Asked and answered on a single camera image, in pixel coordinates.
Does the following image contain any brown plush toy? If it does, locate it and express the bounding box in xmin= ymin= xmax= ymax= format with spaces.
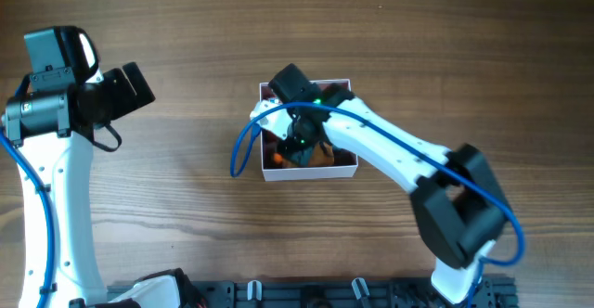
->
xmin=271 ymin=142 xmax=335 ymax=169

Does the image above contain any red toy fire truck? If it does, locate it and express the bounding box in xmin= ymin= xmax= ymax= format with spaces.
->
xmin=266 ymin=96 xmax=282 ymax=105

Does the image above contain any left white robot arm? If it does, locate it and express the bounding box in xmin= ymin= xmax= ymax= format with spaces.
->
xmin=1 ymin=62 xmax=200 ymax=307

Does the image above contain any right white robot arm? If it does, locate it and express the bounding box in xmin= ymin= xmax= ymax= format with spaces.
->
xmin=271 ymin=81 xmax=517 ymax=305

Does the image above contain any white box with brown interior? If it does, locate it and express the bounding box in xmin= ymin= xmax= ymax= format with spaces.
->
xmin=258 ymin=78 xmax=359 ymax=182

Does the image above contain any right blue cable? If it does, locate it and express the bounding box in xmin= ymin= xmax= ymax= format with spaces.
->
xmin=229 ymin=101 xmax=527 ymax=308

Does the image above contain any blue cable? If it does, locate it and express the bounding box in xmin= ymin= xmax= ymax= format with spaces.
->
xmin=0 ymin=75 xmax=56 ymax=308
xmin=229 ymin=101 xmax=527 ymax=308

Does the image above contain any left blue cable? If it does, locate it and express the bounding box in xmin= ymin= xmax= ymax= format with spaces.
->
xmin=0 ymin=75 xmax=56 ymax=308

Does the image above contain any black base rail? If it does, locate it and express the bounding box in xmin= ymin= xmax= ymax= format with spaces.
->
xmin=105 ymin=277 xmax=519 ymax=308

